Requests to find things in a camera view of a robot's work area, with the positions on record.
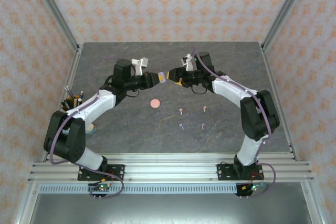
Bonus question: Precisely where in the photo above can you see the yellow pen holder cup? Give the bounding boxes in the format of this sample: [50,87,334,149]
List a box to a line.
[61,94,85,111]

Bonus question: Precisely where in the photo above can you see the grey metal panel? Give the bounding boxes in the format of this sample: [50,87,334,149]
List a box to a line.
[28,193,320,224]

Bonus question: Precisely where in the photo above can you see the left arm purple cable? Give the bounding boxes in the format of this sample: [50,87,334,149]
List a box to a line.
[48,55,124,200]

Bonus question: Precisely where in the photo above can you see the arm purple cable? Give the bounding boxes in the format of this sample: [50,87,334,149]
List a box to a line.
[193,47,277,198]
[48,55,124,200]

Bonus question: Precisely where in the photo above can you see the aluminium table side rail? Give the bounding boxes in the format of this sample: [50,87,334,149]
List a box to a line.
[41,44,82,162]
[260,44,300,162]

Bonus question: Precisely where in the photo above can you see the aluminium mounting rail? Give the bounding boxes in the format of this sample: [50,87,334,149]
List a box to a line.
[27,152,315,183]

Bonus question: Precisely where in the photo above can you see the aluminium frame post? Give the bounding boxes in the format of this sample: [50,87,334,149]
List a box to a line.
[27,0,81,51]
[261,0,314,51]

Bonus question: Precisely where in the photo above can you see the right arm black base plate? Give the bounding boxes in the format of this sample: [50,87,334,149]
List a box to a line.
[217,163,265,182]

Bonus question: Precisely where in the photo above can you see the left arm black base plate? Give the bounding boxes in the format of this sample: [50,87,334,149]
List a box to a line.
[77,164,125,182]

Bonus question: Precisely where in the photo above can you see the slotted grey cable duct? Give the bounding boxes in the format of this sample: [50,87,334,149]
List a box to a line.
[39,184,241,195]

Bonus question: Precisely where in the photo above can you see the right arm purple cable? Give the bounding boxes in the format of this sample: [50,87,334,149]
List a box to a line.
[193,47,277,198]

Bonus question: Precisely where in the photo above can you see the aluminium frame leg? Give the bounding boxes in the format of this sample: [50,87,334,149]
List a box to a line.
[14,182,40,224]
[301,182,329,224]

